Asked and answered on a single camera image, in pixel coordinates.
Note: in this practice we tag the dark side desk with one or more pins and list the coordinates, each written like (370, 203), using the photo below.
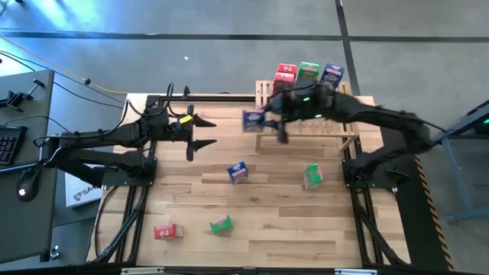
(30, 229)

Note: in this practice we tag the green Apple Jacks cereal box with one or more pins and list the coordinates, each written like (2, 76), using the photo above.
(308, 70)
(221, 224)
(313, 176)

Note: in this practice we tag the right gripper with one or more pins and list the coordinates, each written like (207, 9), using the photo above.
(302, 105)

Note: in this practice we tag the blue-grey metal table frame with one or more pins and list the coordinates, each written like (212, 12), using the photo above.
(454, 170)

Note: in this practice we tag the red Froot Loops cereal box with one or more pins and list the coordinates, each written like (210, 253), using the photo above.
(168, 231)
(283, 78)
(286, 68)

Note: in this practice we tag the silver aluminium extrusion piece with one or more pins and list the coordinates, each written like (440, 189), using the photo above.
(141, 270)
(355, 272)

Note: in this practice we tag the black computer mouse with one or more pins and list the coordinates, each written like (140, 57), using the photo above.
(28, 179)

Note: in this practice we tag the black keyboard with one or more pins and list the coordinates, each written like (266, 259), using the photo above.
(9, 145)

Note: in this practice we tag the black metal rig frame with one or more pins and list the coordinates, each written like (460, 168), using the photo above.
(358, 229)

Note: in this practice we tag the white printed box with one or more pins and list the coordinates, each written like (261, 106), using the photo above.
(82, 195)

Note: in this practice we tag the silver desk bolt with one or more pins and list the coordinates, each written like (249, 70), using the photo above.
(54, 253)

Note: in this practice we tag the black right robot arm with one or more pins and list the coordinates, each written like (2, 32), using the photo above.
(382, 112)

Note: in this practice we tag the yellow label tag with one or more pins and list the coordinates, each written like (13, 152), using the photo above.
(186, 119)

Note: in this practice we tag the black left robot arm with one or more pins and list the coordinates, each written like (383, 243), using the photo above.
(95, 135)

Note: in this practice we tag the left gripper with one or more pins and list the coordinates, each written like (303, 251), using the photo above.
(179, 131)

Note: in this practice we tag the blue Frosted Flakes cereal box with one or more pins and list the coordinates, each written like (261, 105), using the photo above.
(252, 121)
(331, 75)
(237, 172)

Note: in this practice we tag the black desk clamp mount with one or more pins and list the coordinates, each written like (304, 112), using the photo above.
(17, 98)

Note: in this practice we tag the black mat with hazard stripe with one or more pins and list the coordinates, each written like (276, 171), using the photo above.
(412, 229)

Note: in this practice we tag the wooden slatted shelf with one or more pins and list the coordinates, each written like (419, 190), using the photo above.
(324, 128)

